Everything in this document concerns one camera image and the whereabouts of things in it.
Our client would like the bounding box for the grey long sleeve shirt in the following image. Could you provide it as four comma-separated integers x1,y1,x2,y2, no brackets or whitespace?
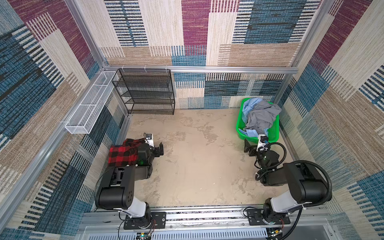
243,100,282,135

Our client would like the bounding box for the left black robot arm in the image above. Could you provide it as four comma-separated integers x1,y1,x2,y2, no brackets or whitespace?
95,139,166,230

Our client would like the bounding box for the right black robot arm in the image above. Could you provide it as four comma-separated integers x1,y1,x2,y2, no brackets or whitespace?
243,137,333,226

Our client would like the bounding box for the green plastic basket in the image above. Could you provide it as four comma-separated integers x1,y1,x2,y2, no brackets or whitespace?
236,98,282,143

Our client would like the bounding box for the red black plaid folded shirt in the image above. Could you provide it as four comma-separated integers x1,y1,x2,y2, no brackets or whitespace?
108,138,145,167

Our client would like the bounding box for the light blue shirt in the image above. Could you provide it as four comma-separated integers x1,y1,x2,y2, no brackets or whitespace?
238,98,263,138

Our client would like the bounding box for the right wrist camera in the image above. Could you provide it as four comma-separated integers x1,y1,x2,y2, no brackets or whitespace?
257,134,269,152

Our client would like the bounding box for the black wire shelf rack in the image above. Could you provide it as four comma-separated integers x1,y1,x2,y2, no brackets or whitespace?
112,69,176,115

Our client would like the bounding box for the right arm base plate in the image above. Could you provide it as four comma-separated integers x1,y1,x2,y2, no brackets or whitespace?
243,207,291,226

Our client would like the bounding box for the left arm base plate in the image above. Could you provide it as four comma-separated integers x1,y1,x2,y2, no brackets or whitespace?
123,212,167,230

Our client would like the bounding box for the aluminium front rail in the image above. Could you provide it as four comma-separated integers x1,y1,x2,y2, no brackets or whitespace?
77,205,332,234

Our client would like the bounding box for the white wire mesh basket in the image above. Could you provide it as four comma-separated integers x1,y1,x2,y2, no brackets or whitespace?
65,71,117,135

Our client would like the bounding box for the white slotted cable duct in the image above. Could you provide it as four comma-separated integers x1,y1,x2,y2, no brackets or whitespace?
88,228,268,240

